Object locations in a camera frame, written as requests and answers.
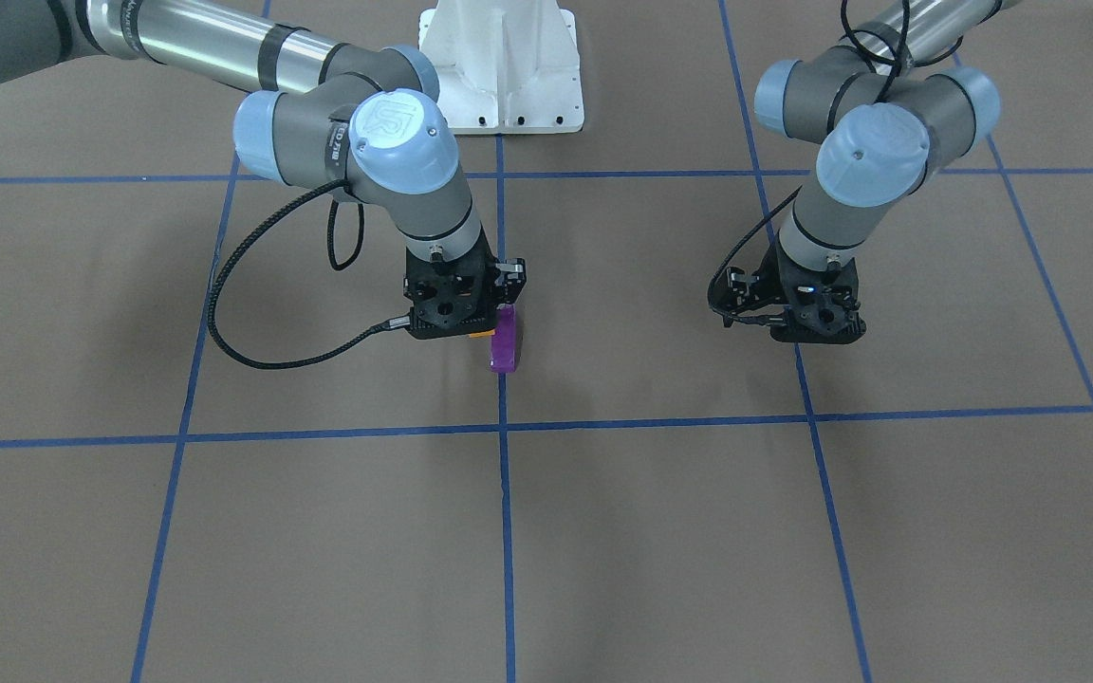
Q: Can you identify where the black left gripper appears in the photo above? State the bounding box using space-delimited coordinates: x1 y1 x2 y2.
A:
708 245 866 344

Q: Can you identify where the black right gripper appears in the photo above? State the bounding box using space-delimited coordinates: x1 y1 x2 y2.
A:
403 237 528 339

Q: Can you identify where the purple trapezoid block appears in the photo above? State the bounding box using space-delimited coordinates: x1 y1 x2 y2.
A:
490 305 519 375

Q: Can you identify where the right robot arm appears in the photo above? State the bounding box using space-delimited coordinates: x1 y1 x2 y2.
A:
0 1 526 339

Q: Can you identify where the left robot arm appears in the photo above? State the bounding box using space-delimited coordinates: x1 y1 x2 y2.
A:
707 1 1011 344

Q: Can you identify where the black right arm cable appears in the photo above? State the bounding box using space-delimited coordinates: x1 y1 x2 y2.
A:
207 176 413 369

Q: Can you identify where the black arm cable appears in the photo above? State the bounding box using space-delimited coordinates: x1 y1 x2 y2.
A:
706 0 912 329
207 176 413 369

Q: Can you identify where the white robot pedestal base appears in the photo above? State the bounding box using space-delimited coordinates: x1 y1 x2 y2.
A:
418 1 585 136

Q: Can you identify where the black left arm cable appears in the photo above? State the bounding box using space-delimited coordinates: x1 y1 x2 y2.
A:
706 0 912 329

